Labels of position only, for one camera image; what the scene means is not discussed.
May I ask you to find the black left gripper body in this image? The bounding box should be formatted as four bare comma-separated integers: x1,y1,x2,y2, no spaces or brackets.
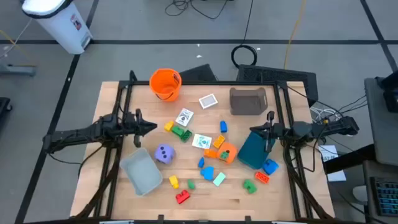
123,108,144,148

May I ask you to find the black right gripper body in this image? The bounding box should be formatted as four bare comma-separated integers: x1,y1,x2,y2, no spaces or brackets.
266,111,284,152

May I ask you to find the teal plastic bin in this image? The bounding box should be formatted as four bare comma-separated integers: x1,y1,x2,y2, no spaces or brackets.
237,129,276,170

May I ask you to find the purple foam die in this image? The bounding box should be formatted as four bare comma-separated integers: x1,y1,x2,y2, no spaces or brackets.
154,143,177,165

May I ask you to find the orange foam die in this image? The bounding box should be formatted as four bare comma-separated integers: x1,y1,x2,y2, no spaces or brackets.
216,142,239,165

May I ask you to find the rounded blue toy brick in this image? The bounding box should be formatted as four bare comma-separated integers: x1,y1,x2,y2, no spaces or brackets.
262,159,280,176

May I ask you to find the dark green toy brick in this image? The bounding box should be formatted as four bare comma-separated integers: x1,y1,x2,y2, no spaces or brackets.
180,129,193,143

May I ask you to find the light grey plastic bin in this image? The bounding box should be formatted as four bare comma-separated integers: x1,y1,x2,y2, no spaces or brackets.
119,147,164,197

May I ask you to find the red-orange toy brick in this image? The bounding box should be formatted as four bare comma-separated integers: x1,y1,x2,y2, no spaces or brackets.
254,170,271,185

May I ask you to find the stepped green toy brick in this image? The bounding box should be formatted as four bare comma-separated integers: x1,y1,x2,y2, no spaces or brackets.
243,179,258,195

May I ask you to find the brown plastic bin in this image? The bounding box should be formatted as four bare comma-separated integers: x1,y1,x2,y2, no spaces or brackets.
229,86,269,116

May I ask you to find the flat yellow-orange toy brick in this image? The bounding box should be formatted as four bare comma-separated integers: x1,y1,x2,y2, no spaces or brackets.
212,134,226,149

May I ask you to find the orange plastic bucket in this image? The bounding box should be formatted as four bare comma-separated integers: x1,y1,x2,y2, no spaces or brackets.
149,68,183,102

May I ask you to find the black perforated computer case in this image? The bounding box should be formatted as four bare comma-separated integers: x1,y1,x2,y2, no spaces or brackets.
236,64,320,108

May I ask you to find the white teal card deck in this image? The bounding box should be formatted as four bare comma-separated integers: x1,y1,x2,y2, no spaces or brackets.
192,133,213,150

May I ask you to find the flat mint toy brick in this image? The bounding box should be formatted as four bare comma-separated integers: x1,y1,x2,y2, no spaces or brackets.
212,172,227,187

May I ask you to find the large light blue brick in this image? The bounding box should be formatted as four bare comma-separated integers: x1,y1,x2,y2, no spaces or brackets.
200,166,215,182

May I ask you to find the black flat panel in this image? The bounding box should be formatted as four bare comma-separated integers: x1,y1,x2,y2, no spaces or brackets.
178,63,218,82

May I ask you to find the red toy brick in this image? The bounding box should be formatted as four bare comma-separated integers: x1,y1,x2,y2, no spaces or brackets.
175,189,191,205

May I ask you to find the white paper sheet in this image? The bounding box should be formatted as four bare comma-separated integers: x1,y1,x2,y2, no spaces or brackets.
318,144,347,183

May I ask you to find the dark grey desk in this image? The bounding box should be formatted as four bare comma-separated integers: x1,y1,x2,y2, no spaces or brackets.
362,160,398,224

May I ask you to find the white trash can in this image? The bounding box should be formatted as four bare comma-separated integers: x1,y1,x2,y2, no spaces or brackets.
21,0,93,55

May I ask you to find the black backlit keyboard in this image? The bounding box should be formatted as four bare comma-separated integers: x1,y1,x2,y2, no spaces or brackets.
369,176,398,218

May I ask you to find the white cable bundle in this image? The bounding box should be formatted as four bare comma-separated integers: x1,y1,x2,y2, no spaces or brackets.
309,105,343,125

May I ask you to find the black metal table frame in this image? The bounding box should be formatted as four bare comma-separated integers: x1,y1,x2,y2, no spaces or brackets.
71,70,335,224

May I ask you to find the black coiled cable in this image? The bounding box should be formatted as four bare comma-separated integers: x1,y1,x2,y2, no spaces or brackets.
230,0,258,69

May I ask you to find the yellow cable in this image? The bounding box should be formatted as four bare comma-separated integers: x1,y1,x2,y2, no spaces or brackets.
282,0,307,70

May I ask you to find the black tangled floor cable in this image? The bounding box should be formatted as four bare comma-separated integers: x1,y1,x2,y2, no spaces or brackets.
164,0,231,20

